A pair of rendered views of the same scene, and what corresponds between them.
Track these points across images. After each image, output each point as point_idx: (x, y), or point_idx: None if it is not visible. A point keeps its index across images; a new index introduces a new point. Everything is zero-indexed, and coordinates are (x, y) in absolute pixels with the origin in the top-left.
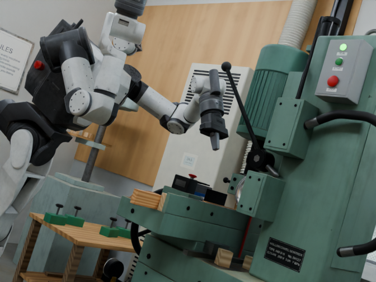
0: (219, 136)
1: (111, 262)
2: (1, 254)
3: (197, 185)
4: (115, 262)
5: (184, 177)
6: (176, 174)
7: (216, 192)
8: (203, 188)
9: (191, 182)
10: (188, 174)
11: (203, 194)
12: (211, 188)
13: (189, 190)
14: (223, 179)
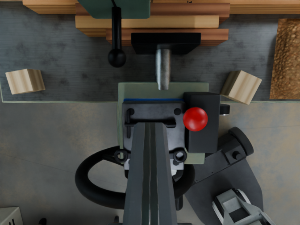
0: (134, 197)
1: (229, 108)
2: (223, 223)
3: (178, 102)
4: (227, 106)
5: (219, 114)
6: (216, 150)
7: (174, 32)
8: (152, 101)
9: (211, 93)
10: (206, 124)
11: (149, 98)
12: (124, 102)
13: (203, 92)
14: (126, 60)
